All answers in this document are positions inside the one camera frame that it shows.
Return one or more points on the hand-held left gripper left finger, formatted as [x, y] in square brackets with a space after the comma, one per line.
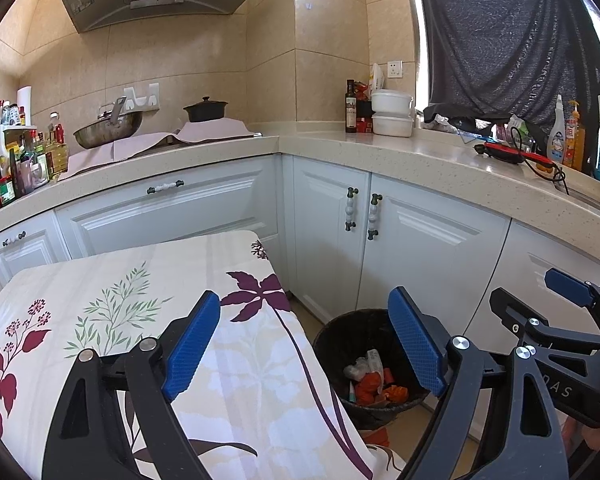
[192, 345]

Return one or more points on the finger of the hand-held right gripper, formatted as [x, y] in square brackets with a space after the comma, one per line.
[567, 285]
[510, 307]

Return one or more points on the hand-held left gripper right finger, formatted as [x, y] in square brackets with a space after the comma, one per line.
[417, 342]

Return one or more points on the clear plastic bag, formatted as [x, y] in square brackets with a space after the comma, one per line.
[360, 367]

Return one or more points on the red plastic bag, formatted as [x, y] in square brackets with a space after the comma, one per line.
[367, 390]

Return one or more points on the black waste bin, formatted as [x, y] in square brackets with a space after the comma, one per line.
[340, 340]

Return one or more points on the light blue tube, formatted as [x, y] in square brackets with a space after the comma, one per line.
[352, 392]

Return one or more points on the person's right hand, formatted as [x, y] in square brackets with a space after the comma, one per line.
[582, 440]

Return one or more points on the floral tablecloth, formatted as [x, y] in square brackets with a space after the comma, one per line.
[130, 270]

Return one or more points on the orange white packaging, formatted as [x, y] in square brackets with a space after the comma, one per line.
[377, 437]

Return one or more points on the white kitchen cabinets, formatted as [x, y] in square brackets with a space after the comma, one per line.
[205, 210]

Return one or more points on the orange pump bottle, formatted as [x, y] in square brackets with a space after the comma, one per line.
[574, 142]

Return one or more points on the red black electric tool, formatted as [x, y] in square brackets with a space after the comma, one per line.
[505, 154]

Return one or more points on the white spray bottle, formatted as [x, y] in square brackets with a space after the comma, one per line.
[556, 140]

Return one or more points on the pile of mixed packaging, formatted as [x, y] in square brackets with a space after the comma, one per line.
[460, 127]

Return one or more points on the beige stone countertop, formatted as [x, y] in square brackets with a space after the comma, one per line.
[380, 147]

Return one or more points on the pink stove cloth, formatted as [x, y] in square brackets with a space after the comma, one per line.
[110, 152]
[215, 130]

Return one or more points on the white lidded container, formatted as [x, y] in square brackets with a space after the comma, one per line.
[392, 101]
[392, 126]

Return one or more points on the steel wok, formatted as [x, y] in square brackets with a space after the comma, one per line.
[107, 132]

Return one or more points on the red seasoning packets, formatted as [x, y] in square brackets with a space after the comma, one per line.
[364, 117]

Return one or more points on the yellow cooking oil bottle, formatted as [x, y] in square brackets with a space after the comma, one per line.
[57, 155]

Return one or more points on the black lidded pot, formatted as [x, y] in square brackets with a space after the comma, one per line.
[205, 111]

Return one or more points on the dark olive oil bottle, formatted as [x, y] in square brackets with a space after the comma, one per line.
[350, 110]

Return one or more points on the group of condiment bottles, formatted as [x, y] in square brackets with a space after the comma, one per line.
[15, 175]

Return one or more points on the steel spatula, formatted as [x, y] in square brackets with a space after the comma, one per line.
[114, 110]

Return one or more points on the dark curtain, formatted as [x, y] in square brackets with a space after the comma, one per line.
[505, 35]

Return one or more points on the white plastic bag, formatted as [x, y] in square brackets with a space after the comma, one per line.
[376, 77]

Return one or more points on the white spice rack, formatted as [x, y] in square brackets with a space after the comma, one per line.
[2, 132]

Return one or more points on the paper towel roll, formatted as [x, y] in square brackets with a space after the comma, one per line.
[24, 107]

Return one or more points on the white double wall socket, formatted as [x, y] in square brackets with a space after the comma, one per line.
[142, 96]

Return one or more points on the white single wall socket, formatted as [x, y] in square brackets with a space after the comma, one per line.
[395, 68]

